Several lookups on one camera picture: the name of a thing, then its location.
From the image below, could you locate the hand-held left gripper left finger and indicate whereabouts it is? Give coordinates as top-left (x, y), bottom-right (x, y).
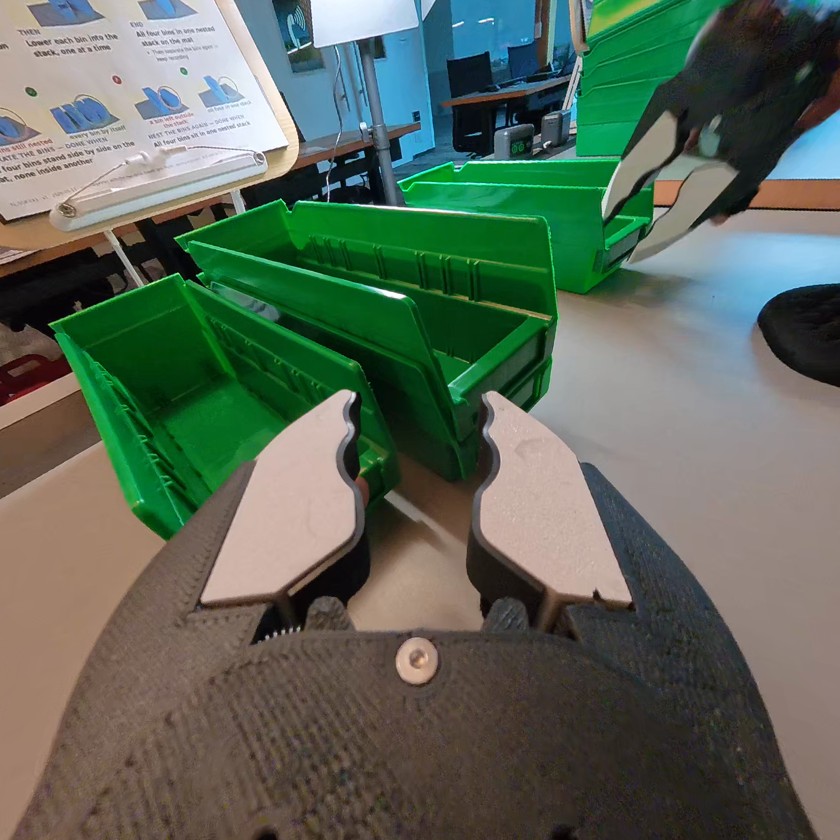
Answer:
top-left (199, 390), bottom-right (370, 624)

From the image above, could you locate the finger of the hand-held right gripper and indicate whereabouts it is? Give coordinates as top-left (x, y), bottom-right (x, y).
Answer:
top-left (626, 161), bottom-right (739, 265)
top-left (602, 109), bottom-right (688, 224)

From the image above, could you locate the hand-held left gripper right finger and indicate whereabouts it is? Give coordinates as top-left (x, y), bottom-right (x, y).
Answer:
top-left (467, 391), bottom-right (634, 632)

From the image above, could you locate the green plastic bin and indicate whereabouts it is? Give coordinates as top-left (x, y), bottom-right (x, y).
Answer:
top-left (397, 159), bottom-right (655, 294)
top-left (176, 200), bottom-right (559, 447)
top-left (367, 354), bottom-right (554, 483)
top-left (49, 274), bottom-right (401, 540)

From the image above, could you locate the person's right forearm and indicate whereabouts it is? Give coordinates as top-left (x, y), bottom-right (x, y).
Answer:
top-left (797, 92), bottom-right (840, 132)

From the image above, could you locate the wooden office desk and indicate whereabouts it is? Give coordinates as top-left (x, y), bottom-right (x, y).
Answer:
top-left (441, 73), bottom-right (573, 157)

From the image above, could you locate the grey desk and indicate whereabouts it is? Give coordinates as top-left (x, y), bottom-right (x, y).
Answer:
top-left (0, 197), bottom-right (840, 840)

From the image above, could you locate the stack of green crates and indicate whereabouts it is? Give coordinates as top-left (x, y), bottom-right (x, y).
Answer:
top-left (576, 0), bottom-right (742, 158)

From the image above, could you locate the black textured armrest pad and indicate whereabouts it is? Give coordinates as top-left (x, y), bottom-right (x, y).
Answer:
top-left (756, 283), bottom-right (840, 388)

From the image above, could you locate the red tool bag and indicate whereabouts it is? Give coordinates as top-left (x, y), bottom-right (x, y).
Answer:
top-left (0, 354), bottom-right (72, 406)

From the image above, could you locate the instruction sheet on board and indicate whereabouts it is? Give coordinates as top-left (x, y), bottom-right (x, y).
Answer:
top-left (0, 0), bottom-right (301, 252)

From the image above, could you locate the printed instruction sheet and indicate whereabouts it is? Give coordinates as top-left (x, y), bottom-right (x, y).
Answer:
top-left (0, 0), bottom-right (290, 221)

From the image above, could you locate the dark grey cable flap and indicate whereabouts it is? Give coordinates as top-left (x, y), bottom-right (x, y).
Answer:
top-left (0, 392), bottom-right (109, 500)

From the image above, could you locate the thin white cable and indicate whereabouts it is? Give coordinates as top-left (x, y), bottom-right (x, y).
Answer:
top-left (320, 45), bottom-right (347, 186)

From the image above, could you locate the blue wall poster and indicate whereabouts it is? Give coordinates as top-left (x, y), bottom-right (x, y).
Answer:
top-left (272, 0), bottom-right (326, 74)

